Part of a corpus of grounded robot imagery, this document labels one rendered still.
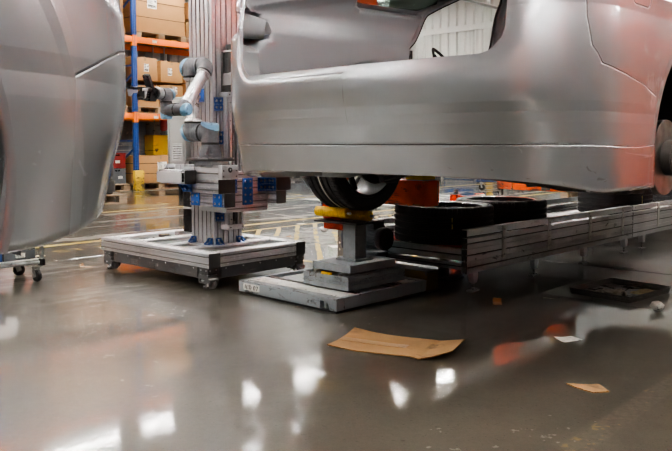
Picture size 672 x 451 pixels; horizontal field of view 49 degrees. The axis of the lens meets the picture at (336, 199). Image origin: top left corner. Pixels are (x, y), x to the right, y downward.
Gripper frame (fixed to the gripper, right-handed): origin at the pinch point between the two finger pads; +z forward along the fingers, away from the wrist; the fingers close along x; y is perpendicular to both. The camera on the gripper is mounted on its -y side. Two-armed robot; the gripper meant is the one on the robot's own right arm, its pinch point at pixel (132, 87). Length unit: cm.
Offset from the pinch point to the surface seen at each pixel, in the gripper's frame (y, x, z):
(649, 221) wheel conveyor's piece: 67, -259, -373
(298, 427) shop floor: 96, -206, 131
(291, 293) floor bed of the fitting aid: 104, -107, -26
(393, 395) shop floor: 94, -220, 89
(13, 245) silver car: 17, -220, 255
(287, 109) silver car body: -2, -146, 62
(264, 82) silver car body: -12, -131, 59
